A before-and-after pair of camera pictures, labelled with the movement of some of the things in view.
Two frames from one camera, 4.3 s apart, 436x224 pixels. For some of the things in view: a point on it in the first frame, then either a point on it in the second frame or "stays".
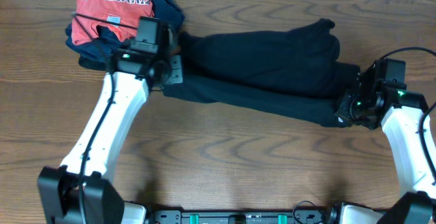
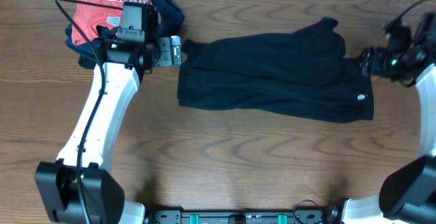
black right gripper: x=343 y=111 to x=372 y=62
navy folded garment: x=98 y=53 stays
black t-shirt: x=293 y=73 stays
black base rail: x=202 y=216 stays
